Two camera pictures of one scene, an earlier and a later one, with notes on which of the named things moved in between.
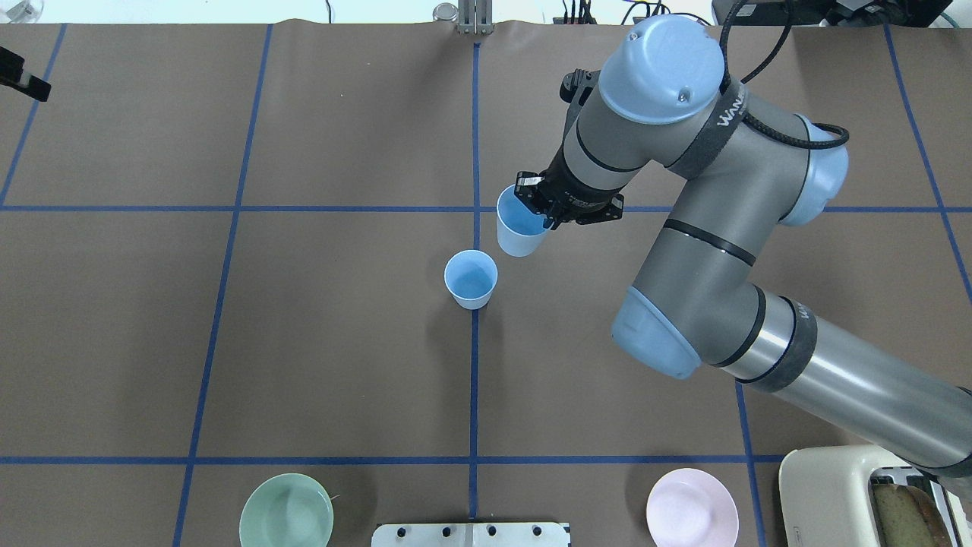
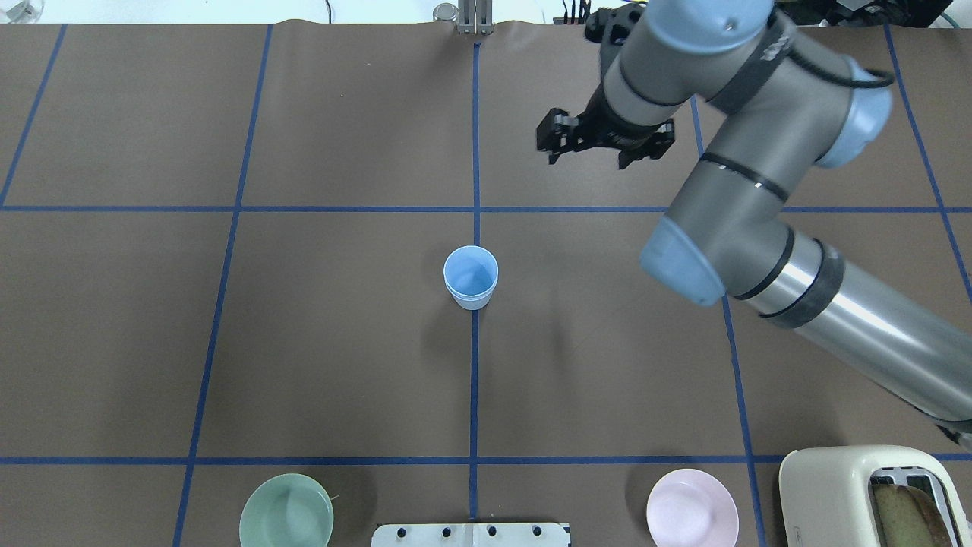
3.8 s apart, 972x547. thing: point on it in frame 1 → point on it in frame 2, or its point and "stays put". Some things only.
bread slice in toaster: x=908 y=517 stays put
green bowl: x=286 y=510 stays put
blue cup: x=520 y=232 → x=470 y=275
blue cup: x=471 y=276 stays put
